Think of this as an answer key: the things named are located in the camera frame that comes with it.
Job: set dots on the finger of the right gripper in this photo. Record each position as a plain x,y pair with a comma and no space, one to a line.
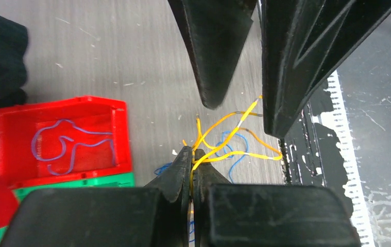
303,43
214,34

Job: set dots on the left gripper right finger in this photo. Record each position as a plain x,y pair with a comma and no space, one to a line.
227,214

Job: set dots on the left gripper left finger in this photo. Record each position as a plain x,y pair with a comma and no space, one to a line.
156,214

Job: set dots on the green plastic bin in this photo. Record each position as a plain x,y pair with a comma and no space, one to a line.
117,180

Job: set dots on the red plastic bin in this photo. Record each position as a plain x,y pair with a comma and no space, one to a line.
62,141

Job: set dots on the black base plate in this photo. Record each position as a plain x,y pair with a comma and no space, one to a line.
310,152

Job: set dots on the white slotted cable duct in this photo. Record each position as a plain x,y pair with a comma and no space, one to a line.
337,121

